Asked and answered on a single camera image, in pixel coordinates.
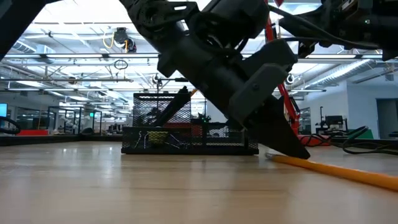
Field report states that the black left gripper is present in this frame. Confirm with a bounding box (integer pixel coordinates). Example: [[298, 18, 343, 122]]
[[155, 6, 299, 126]]

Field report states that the black pen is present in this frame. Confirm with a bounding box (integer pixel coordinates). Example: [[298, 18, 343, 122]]
[[148, 86, 193, 128]]

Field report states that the lime green sticky pad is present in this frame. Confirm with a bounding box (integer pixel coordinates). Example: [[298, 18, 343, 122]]
[[147, 130, 169, 146]]

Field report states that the black mesh desk organizer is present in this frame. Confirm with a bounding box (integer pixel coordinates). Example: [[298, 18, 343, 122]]
[[121, 92, 260, 156]]

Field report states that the red desk lamp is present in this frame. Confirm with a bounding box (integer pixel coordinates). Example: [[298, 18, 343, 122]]
[[263, 0, 333, 147]]

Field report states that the black desk with monitor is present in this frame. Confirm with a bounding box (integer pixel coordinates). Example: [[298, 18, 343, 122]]
[[315, 106, 349, 135]]

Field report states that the green board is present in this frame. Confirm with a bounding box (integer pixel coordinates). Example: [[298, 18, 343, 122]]
[[348, 128, 375, 140]]

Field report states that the long red bin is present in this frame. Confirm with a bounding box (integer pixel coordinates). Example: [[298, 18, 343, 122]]
[[16, 129, 50, 137]]

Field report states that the ceiling cable reel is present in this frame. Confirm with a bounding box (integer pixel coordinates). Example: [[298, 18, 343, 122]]
[[113, 27, 138, 54]]

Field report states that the black aluminium rig frame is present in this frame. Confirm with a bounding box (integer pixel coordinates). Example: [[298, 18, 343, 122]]
[[0, 133, 398, 149]]

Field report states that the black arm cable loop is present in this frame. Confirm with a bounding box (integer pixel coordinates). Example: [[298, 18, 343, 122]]
[[0, 116, 21, 136]]

